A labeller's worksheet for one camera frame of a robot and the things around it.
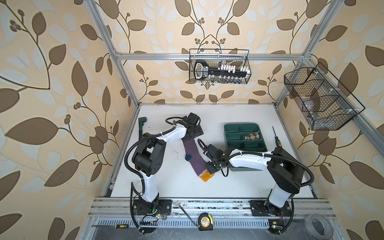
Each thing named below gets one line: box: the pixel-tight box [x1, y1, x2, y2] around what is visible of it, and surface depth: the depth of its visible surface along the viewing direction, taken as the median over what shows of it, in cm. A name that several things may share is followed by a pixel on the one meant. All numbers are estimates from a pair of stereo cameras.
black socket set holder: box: [194, 60, 252, 84], surface depth 86 cm
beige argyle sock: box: [244, 132, 260, 140], surface depth 96 cm
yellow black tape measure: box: [198, 212, 215, 231], surface depth 69 cm
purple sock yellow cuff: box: [183, 138, 215, 182], surface depth 91 cm
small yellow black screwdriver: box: [114, 224, 129, 229], surface depth 71 cm
